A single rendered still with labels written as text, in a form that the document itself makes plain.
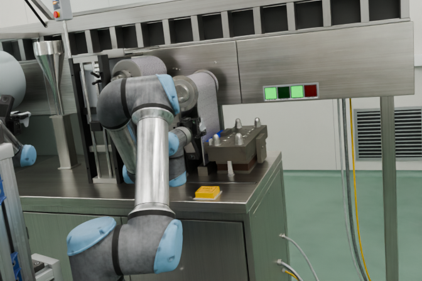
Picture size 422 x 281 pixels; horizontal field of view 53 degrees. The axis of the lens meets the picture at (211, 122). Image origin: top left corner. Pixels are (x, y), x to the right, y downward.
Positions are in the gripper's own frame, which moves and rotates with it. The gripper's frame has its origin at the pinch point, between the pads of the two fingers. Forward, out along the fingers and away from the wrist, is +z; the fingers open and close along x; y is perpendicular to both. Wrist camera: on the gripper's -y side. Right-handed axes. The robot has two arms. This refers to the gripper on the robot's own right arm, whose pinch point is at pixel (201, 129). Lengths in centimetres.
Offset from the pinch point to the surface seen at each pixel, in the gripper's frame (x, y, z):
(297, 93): -36.3, 8.9, 29.3
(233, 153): -15.1, -8.6, -6.4
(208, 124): -0.3, 0.7, 7.9
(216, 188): -13.3, -16.6, -25.3
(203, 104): -0.3, 10.1, 4.6
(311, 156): -10, -88, 263
